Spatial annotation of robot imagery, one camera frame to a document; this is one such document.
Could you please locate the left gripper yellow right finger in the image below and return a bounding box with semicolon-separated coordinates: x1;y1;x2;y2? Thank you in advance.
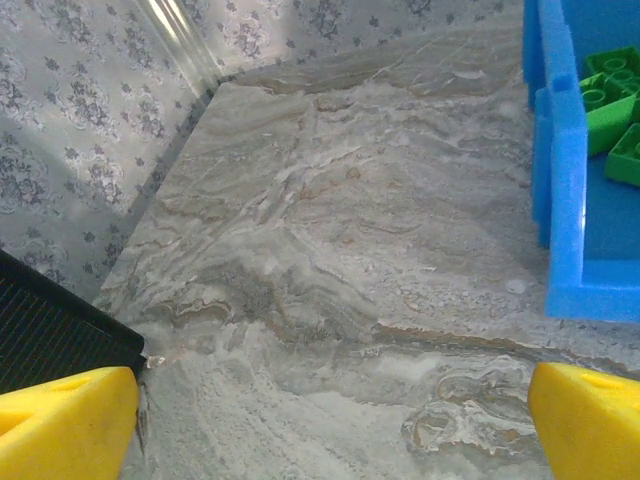
527;361;640;480

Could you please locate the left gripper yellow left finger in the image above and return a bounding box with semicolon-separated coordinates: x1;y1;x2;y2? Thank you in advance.
0;365;141;480

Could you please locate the blue three-compartment plastic bin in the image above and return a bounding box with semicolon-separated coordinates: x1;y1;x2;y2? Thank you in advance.
522;0;640;324

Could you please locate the small green lego brick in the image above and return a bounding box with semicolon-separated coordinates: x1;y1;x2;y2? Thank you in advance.
583;46;640;96
603;122;640;189

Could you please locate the long green lego brick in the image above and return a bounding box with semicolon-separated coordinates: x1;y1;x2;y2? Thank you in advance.
578;73;639;157

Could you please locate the floral patterned backdrop cloth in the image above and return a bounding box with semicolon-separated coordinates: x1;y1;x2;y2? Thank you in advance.
189;0;526;81
0;0;216;301

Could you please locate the black case with silver handle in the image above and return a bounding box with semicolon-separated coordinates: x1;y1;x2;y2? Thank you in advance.
0;248;146;396

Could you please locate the aluminium corner frame post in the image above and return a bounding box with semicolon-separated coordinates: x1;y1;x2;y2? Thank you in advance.
132;0;236;89

